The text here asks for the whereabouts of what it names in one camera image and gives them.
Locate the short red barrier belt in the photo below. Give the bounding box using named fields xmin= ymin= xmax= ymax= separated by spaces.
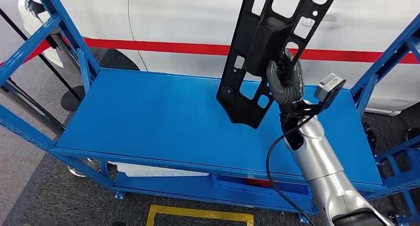
xmin=0 ymin=40 xmax=50 ymax=67

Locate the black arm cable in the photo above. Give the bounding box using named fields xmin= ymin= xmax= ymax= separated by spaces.
xmin=265 ymin=114 xmax=315 ymax=226

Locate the red item in bin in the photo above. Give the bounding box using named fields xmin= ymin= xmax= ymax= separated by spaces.
xmin=246 ymin=177 xmax=273 ymax=188

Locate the black ribbed object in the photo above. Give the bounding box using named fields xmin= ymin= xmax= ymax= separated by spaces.
xmin=362 ymin=121 xmax=378 ymax=155

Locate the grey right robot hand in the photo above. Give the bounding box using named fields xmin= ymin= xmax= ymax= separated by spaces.
xmin=265 ymin=49 xmax=305 ymax=105

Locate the white plastic bin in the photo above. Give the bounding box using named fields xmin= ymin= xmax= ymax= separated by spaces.
xmin=108 ymin=161 xmax=210 ymax=177

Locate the pale wrist camera on bracket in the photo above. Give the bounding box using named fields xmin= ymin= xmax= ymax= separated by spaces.
xmin=279 ymin=72 xmax=347 ymax=117

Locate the white car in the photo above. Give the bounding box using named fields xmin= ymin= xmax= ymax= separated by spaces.
xmin=16 ymin=0 xmax=420 ymax=117

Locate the black plastic bracket part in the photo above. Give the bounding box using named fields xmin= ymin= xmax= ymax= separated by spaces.
xmin=215 ymin=0 xmax=342 ymax=130

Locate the long red barrier belt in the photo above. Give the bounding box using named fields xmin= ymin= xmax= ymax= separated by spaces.
xmin=83 ymin=38 xmax=419 ymax=65

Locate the blue plastic bin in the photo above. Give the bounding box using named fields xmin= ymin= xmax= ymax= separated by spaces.
xmin=212 ymin=174 xmax=313 ymax=206

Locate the blue metal shelf rack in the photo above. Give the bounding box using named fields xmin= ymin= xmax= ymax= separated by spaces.
xmin=374 ymin=142 xmax=420 ymax=226
xmin=0 ymin=0 xmax=420 ymax=219

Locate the dark round stanchion base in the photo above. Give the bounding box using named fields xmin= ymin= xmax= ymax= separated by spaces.
xmin=406 ymin=127 xmax=420 ymax=141

